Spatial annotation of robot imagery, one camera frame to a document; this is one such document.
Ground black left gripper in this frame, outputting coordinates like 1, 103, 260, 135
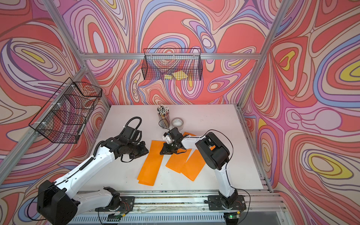
127, 141, 151, 159

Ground orange paper sheet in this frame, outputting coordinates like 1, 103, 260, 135
137, 140, 165, 186
181, 150, 206, 182
166, 149, 194, 173

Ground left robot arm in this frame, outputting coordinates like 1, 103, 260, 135
35, 116, 149, 225

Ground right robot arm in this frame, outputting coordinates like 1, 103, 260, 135
160, 127, 238, 209

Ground clear tape roll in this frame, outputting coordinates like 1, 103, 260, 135
171, 117, 184, 131

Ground clear cup of pencils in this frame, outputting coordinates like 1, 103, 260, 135
157, 105, 170, 130

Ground yellow sticky notes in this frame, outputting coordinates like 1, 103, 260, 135
164, 70, 188, 81

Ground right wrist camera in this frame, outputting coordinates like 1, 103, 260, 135
162, 133, 173, 144

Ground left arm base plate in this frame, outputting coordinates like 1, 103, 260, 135
95, 196, 135, 212

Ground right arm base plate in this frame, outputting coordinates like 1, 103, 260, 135
204, 195, 247, 212

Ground black wire basket left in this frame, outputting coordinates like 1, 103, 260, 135
29, 78, 102, 143

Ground black wire basket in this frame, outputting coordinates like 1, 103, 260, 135
142, 47, 203, 81
29, 78, 102, 143

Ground black wire basket back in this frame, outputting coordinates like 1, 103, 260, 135
142, 47, 203, 81

